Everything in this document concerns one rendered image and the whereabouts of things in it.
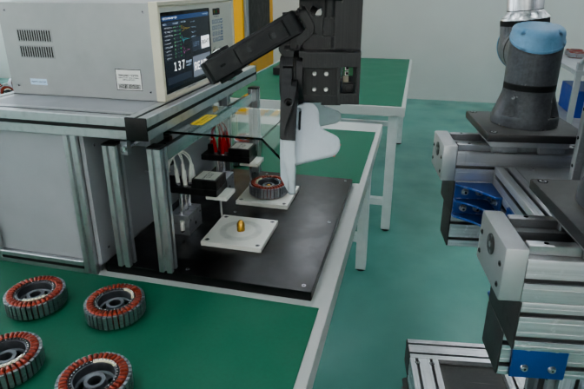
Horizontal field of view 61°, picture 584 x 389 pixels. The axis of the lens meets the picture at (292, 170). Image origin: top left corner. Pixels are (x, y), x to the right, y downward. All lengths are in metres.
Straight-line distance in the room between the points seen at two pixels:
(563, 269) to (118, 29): 0.93
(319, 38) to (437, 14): 5.86
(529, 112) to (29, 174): 1.12
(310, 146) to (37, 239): 0.88
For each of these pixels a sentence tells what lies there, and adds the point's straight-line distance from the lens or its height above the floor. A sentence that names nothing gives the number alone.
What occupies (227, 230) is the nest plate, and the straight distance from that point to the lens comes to 1.24.
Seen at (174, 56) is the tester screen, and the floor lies 1.20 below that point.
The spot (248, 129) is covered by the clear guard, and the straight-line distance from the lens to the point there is 1.05.
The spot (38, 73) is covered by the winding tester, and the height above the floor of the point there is 1.16.
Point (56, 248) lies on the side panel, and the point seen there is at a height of 0.79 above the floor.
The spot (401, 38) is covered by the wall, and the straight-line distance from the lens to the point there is 6.38.
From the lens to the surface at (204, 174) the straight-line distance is 1.21.
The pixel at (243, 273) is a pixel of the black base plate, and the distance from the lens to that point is 1.09.
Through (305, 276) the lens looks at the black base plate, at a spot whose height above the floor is 0.77.
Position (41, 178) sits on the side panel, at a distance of 1.18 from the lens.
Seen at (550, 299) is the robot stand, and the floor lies 0.91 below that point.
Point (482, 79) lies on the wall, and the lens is 6.49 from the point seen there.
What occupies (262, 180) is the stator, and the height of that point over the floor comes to 0.81.
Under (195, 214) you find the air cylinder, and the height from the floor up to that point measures 0.81.
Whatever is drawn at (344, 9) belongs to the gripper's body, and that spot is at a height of 1.33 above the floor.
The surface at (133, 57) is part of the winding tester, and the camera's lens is 1.12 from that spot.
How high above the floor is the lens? 1.35
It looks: 21 degrees down
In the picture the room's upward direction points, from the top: straight up
